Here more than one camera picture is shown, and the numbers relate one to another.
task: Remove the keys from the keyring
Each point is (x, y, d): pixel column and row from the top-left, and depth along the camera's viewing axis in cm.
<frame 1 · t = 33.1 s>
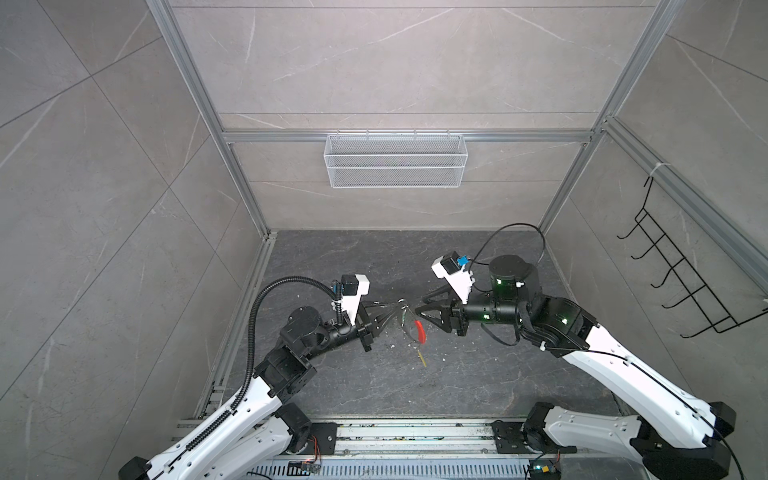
left hand: (398, 302, 59), fingers closed
right hand: (421, 303, 60), fingers open
yellow key tag: (422, 359, 89), on the table

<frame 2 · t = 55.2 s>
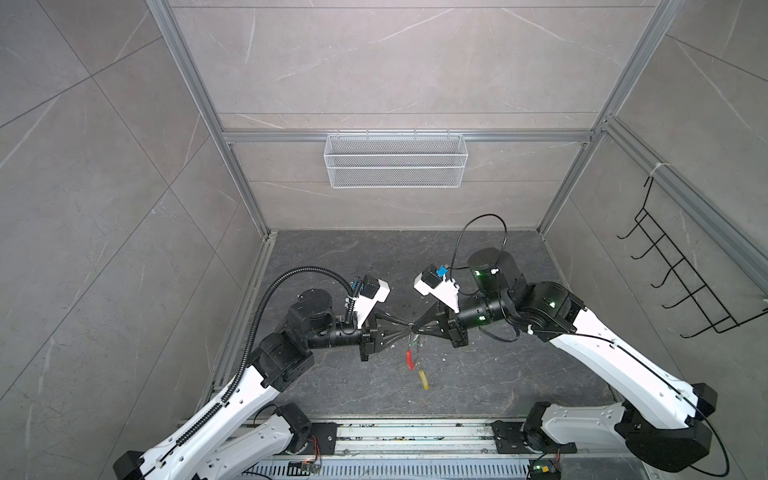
left hand: (408, 325, 57), fingers closed
right hand: (416, 325, 59), fingers closed
yellow key tag: (424, 379, 70), point 16 cm above the table

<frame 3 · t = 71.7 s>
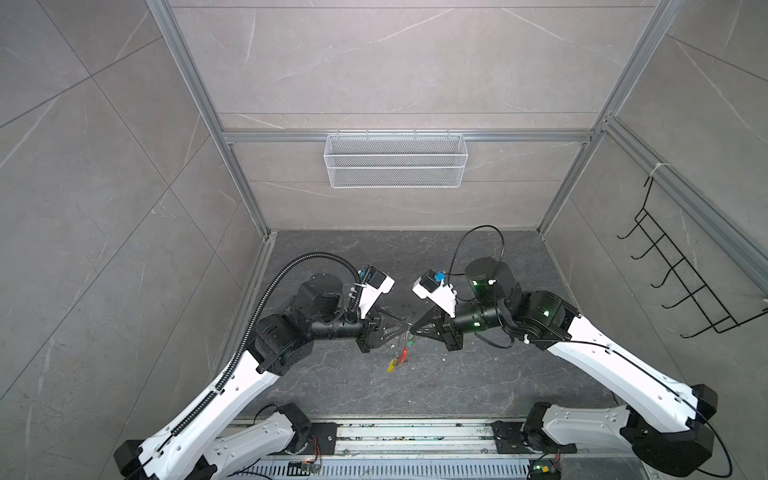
left hand: (403, 319, 59), fingers open
right hand: (414, 327, 61), fingers closed
yellow key tag: (391, 366, 74), point 13 cm above the table

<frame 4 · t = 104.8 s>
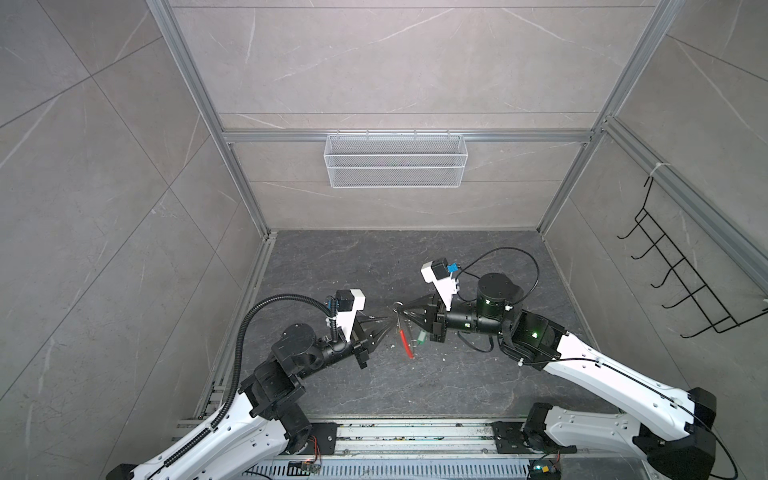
left hand: (394, 317, 58), fingers closed
right hand: (400, 308, 59), fingers closed
